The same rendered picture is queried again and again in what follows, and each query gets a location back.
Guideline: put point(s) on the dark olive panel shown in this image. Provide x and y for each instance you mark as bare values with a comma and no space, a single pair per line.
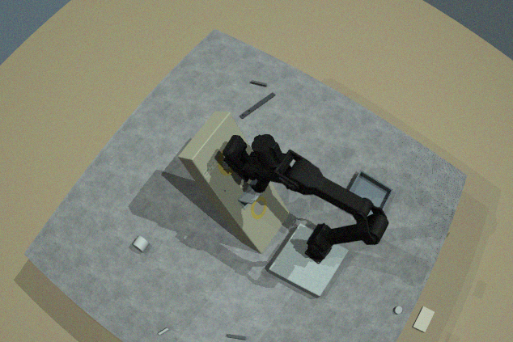
202,157

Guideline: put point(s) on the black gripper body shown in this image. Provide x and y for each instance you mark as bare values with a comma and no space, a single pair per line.
235,152

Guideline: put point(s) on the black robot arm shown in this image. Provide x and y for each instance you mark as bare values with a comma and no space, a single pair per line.
307,179

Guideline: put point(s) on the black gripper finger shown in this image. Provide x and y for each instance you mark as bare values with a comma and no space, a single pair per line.
240,173
230,164

